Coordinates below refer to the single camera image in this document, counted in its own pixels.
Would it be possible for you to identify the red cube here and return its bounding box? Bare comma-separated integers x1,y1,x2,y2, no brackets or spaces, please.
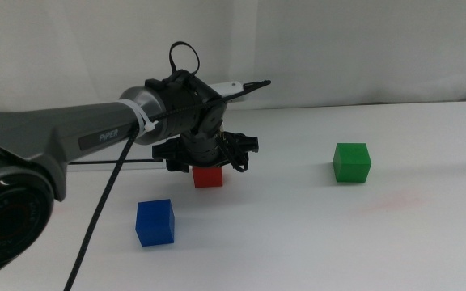
193,165,224,189

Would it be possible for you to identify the blue cube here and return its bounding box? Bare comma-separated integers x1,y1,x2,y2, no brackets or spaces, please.
134,198,176,248

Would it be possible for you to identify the green cube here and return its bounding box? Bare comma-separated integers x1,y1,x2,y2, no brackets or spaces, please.
332,142,372,183

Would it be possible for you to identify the white zip tie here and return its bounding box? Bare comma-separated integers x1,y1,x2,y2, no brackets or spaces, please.
117,98,159,133

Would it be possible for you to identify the white backdrop curtain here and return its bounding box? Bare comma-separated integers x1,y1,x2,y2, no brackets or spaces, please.
0,0,466,114

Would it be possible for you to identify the black braided left camera cable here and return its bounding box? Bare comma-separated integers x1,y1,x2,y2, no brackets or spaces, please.
62,79,273,291

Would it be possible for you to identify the thin black left gripper cable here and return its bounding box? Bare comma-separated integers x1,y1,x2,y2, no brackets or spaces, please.
168,40,251,174

